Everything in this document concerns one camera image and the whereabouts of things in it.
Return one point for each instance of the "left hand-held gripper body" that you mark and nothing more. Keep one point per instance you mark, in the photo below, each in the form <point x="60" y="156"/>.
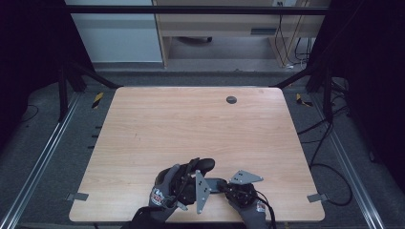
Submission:
<point x="186" y="187"/>

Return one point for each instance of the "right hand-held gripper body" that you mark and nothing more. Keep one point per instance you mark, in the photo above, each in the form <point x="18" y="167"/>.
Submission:
<point x="242" y="194"/>

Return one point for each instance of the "black stapler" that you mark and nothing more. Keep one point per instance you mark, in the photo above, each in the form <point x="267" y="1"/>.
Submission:
<point x="207" y="164"/>

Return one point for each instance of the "grey tape tab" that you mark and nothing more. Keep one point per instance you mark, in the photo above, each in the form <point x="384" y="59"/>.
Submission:
<point x="318" y="197"/>
<point x="78" y="197"/>

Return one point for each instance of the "grey round table grommet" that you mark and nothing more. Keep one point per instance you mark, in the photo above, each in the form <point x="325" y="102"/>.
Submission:
<point x="231" y="99"/>

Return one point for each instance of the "yellow black tape strip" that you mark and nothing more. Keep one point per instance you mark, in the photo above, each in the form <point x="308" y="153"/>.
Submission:
<point x="97" y="100"/>
<point x="301" y="100"/>

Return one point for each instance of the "dark flat object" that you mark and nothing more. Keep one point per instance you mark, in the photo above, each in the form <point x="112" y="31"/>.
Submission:
<point x="194" y="39"/>

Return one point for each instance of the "light wooden desk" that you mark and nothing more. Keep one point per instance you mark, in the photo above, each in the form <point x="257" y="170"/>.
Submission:
<point x="216" y="27"/>

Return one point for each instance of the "white cabinet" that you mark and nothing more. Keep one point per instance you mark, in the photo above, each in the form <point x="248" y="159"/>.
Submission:
<point x="117" y="35"/>

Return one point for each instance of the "black curtain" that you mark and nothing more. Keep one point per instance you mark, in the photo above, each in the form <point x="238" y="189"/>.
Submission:
<point x="372" y="63"/>
<point x="28" y="47"/>

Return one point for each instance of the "aluminium floor rail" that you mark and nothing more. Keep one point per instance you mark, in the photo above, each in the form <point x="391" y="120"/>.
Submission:
<point x="41" y="159"/>
<point x="353" y="171"/>

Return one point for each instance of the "black diagonal frame brace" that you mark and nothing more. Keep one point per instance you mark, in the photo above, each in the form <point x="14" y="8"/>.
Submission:
<point x="296" y="78"/>
<point x="95" y="76"/>

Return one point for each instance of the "black frame post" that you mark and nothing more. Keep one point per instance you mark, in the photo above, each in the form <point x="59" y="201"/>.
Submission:
<point x="328" y="95"/>
<point x="63" y="92"/>

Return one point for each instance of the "black horizontal frame bar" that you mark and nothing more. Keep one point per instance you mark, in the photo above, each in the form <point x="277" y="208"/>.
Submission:
<point x="191" y="10"/>

